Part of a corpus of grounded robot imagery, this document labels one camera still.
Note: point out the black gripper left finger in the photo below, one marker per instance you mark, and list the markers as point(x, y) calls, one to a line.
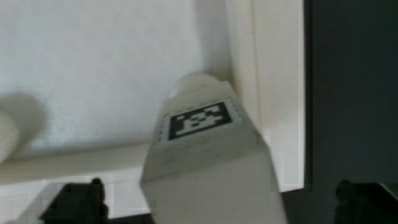
point(79, 207)

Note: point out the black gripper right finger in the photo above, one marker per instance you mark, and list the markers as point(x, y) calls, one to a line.
point(367, 203)

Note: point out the white table leg with tags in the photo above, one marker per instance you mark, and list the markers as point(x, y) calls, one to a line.
point(209, 176)

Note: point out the white square tabletop part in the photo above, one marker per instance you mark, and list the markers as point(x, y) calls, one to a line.
point(95, 55)

